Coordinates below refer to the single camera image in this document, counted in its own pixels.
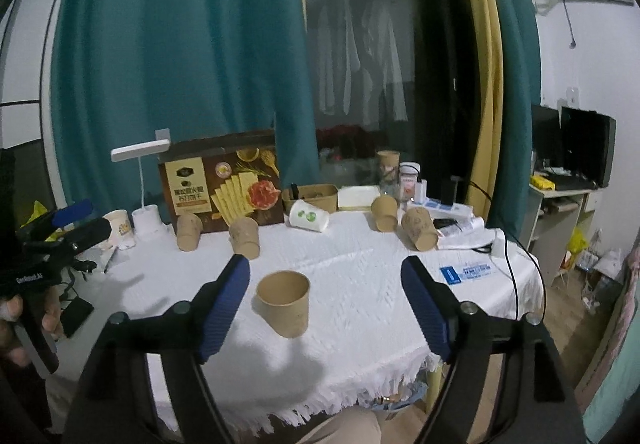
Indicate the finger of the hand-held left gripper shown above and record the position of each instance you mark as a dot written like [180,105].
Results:
[89,233]
[75,213]

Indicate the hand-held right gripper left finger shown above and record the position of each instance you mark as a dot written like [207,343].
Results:
[226,309]

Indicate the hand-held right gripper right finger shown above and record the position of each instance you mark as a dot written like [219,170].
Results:
[425,309]

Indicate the white cup with yellow print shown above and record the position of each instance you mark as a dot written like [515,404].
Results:
[120,230]

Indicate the brown paper cup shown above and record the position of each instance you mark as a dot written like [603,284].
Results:
[282,299]
[189,233]
[420,229]
[385,214]
[245,238]

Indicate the white cup with green print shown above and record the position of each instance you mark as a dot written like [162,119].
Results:
[307,216]

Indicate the tall brown cup at back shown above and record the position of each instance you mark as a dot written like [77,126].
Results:
[389,169]

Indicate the person's left hand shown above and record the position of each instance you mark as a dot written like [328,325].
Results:
[50,311]

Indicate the flat blue and white box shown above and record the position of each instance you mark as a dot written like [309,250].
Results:
[465,272]

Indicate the white desk lamp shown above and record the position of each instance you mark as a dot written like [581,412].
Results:
[147,221]

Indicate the black phone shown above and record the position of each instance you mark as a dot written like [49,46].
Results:
[76,318]

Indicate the white tablecloth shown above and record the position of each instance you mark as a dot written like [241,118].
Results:
[350,304]

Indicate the white tube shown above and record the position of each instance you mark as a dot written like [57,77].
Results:
[470,225]

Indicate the white power adapter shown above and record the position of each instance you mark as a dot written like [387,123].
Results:
[499,243]

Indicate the blue and white packet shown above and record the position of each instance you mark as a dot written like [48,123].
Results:
[447,209]

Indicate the small white box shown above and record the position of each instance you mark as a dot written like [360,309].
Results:
[423,190]

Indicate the brown cracker box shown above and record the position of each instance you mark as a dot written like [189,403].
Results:
[200,184]

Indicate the small black box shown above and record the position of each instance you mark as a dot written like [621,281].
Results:
[451,190]

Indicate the glass jar white lid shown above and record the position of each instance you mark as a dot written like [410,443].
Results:
[409,184]

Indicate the tan storage tray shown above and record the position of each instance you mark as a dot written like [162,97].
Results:
[315,199]

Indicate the beige computer desk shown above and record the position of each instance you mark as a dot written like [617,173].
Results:
[555,224]

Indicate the yellow plastic bag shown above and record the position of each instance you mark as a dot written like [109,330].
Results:
[577,243]

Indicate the yellow packet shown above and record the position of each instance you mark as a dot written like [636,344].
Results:
[542,182]

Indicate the white plastic bag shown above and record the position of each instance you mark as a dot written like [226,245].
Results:
[609,264]

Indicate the wide teal curtain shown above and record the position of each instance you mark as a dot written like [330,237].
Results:
[175,49]

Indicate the black keyboard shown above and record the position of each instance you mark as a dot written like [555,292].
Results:
[575,183]

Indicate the teal cloth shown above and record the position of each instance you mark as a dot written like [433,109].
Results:
[617,389]

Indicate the black monitor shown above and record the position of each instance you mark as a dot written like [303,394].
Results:
[587,144]

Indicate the narrow teal curtain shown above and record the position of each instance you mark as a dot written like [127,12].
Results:
[520,74]

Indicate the white hanging clothes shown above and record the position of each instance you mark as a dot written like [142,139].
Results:
[350,54]

